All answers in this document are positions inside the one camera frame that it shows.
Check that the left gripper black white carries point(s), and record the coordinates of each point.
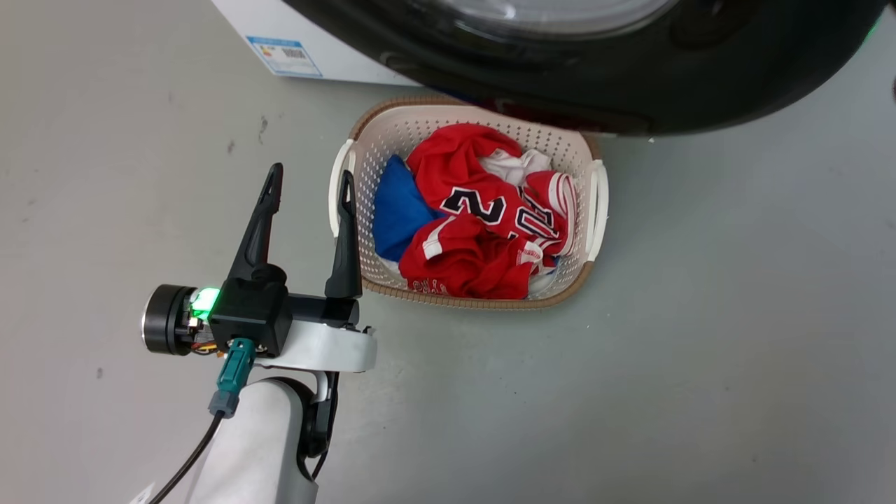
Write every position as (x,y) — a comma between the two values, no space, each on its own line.
(329,346)

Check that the white garment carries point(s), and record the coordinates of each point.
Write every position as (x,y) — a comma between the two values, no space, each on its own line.
(514,166)

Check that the blue cloth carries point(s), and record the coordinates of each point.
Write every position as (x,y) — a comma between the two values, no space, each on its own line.
(399,210)

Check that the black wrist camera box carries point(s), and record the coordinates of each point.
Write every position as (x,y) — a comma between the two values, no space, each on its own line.
(248,315)

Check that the black round washing machine door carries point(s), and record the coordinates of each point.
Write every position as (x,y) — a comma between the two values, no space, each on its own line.
(630,77)

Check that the white washing machine body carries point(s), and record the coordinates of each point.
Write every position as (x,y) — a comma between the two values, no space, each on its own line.
(329,49)

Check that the blue white energy label sticker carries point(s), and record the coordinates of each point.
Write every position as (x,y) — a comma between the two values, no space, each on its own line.
(283,54)

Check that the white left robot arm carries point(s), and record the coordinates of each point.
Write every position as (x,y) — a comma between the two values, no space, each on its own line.
(255,448)

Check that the red basketball jersey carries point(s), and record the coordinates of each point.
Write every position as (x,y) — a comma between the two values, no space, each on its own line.
(469,252)

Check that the beige perforated laundry basket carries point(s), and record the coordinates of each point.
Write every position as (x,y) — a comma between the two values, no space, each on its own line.
(392,133)

